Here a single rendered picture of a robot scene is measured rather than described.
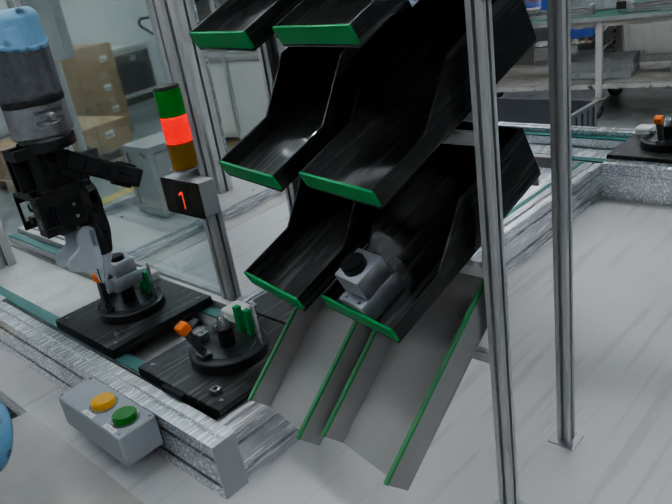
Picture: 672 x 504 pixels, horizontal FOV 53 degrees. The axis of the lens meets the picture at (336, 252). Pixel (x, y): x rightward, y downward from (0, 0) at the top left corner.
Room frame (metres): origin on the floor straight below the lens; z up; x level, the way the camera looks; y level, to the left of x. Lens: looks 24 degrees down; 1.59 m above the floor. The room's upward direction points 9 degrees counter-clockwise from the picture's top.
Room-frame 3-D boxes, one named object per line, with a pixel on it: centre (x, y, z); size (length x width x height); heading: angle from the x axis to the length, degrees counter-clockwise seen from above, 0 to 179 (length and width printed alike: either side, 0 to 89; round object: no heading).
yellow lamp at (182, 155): (1.27, 0.26, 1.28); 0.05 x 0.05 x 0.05
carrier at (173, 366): (1.05, 0.22, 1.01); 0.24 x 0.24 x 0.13; 43
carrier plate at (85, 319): (1.30, 0.45, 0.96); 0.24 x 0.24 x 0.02; 43
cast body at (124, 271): (1.31, 0.44, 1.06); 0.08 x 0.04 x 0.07; 133
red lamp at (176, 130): (1.27, 0.26, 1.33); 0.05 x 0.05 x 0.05
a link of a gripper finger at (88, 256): (0.85, 0.33, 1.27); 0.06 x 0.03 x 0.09; 133
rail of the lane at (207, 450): (1.15, 0.51, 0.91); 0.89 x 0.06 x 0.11; 43
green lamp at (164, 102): (1.27, 0.26, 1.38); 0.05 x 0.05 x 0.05
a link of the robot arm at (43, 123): (0.86, 0.34, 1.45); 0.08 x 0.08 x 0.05
